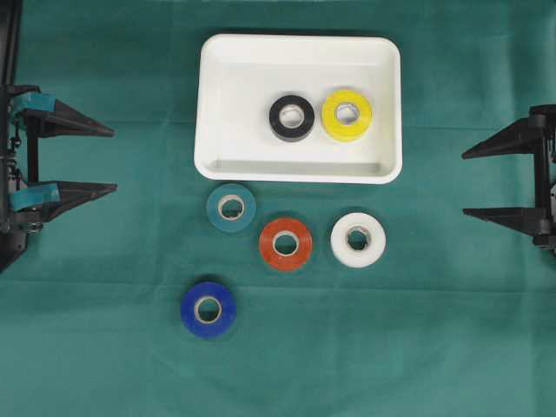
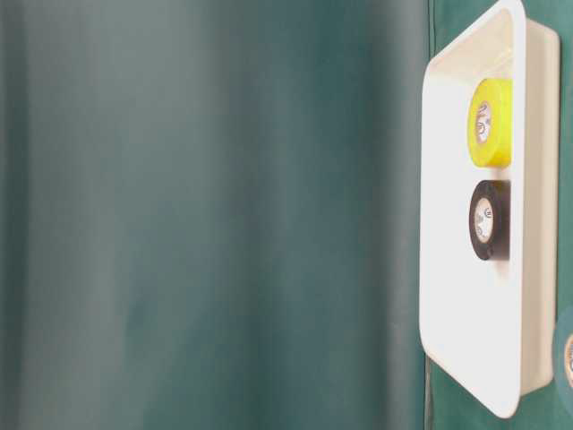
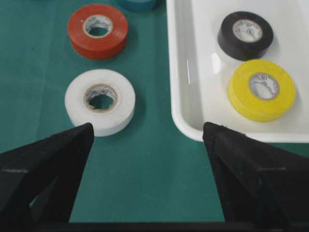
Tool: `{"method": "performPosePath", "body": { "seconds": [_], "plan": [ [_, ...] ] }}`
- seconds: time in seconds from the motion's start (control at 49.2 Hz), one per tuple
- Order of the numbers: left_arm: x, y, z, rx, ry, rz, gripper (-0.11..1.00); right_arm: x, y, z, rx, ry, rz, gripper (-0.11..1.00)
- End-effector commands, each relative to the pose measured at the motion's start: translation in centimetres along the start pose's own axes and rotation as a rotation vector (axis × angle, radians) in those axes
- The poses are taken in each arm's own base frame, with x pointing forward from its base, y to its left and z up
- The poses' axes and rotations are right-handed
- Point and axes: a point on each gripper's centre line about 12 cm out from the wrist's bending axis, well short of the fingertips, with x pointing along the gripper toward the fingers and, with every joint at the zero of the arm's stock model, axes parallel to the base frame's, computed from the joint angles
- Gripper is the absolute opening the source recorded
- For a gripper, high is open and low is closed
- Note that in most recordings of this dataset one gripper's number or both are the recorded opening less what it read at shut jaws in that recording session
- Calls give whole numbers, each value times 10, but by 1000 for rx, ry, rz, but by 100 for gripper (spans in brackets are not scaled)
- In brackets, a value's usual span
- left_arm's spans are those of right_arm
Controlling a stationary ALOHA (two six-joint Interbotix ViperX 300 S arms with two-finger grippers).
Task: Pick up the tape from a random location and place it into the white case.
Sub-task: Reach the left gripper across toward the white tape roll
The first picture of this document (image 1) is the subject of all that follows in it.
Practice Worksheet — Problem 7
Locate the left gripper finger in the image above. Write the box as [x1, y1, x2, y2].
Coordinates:
[9, 182, 117, 222]
[8, 91, 116, 139]

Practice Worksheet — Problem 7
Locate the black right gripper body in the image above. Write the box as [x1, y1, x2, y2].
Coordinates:
[528, 104, 555, 250]

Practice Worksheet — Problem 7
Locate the black tape roll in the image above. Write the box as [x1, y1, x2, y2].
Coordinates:
[268, 95, 315, 142]

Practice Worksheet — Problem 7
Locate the blue tape roll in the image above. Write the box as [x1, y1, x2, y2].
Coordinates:
[181, 281, 236, 339]

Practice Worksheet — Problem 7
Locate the teal tape roll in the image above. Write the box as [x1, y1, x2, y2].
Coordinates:
[206, 183, 256, 233]

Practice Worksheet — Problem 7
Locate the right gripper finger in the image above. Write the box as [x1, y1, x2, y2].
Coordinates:
[463, 208, 543, 236]
[461, 116, 543, 159]

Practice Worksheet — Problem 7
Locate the red tape roll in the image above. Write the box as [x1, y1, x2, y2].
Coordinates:
[258, 216, 313, 272]

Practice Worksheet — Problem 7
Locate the white tape roll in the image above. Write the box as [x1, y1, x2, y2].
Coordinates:
[330, 212, 387, 268]

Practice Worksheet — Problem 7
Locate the yellow tape roll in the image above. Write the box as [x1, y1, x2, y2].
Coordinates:
[321, 89, 373, 142]

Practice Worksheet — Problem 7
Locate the white rectangular plastic tray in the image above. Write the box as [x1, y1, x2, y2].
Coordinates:
[194, 34, 402, 184]

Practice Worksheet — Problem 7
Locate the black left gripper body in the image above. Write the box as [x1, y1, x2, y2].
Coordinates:
[0, 84, 44, 273]

